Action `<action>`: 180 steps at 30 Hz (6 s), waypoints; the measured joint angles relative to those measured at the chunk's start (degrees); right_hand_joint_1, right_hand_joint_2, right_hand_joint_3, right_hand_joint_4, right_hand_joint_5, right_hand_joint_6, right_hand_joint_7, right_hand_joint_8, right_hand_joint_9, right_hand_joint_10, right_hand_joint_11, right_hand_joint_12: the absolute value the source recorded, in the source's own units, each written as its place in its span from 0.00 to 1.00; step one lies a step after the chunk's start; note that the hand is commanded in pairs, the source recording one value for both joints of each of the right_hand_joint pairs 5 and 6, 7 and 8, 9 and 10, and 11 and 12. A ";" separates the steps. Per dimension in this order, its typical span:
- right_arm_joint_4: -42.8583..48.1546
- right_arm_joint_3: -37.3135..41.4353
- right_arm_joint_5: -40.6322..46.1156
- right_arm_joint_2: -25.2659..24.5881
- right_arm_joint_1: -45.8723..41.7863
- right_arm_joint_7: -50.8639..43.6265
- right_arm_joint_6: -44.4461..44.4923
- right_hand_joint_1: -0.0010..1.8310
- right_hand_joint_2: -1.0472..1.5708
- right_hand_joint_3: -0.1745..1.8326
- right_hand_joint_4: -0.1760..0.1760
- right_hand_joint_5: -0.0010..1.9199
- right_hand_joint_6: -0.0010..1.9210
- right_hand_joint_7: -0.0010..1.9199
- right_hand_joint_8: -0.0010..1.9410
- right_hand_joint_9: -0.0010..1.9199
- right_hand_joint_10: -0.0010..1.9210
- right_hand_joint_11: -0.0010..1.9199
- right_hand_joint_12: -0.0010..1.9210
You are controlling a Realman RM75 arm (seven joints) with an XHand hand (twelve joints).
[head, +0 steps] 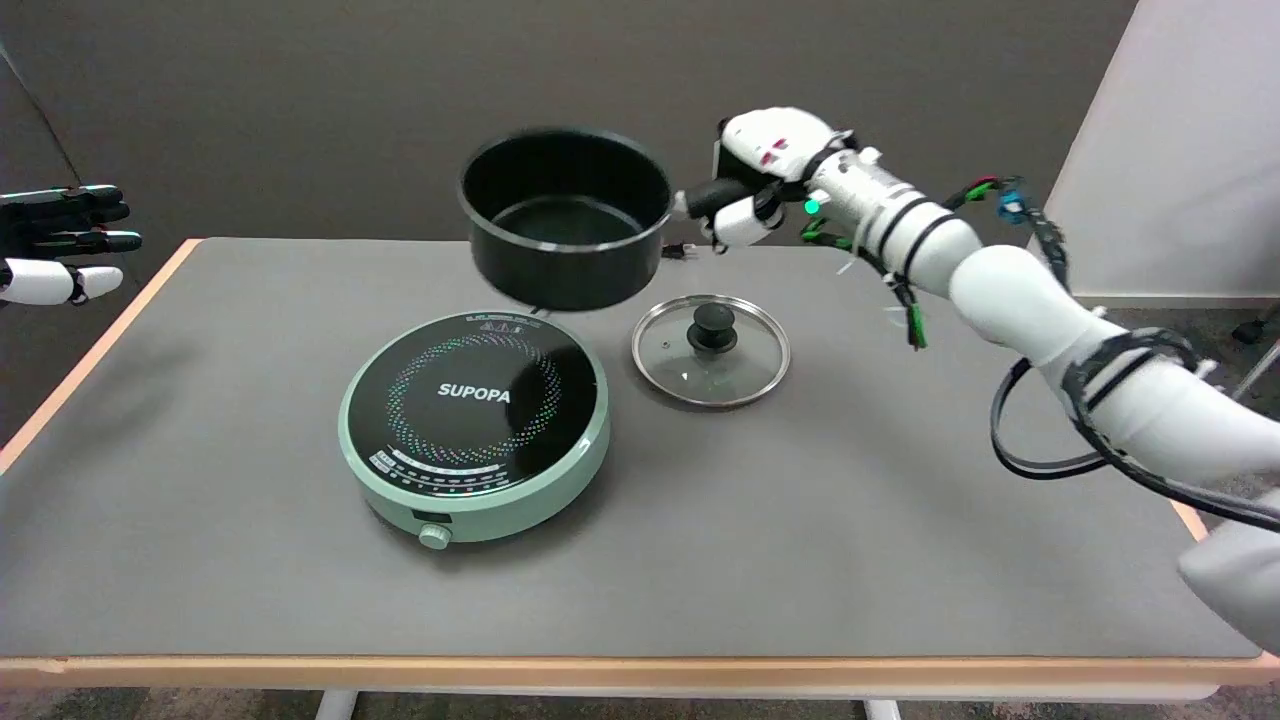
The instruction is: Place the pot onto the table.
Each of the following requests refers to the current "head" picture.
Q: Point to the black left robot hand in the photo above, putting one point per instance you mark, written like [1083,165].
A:
[60,240]

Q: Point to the white table leg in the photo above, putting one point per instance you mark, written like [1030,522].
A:
[882,709]
[336,704]

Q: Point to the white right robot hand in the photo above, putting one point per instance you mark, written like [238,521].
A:
[775,140]

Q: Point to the black cooking pot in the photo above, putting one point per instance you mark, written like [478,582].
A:
[566,215]

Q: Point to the glass pot lid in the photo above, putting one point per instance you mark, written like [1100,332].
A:
[711,349]

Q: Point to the black chair caster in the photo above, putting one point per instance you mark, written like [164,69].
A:
[1250,328]

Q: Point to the green induction cooker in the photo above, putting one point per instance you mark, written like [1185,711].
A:
[474,425]

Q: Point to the grey table mat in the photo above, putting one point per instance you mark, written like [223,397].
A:
[600,470]

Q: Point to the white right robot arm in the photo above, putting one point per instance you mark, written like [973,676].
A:
[1010,285]

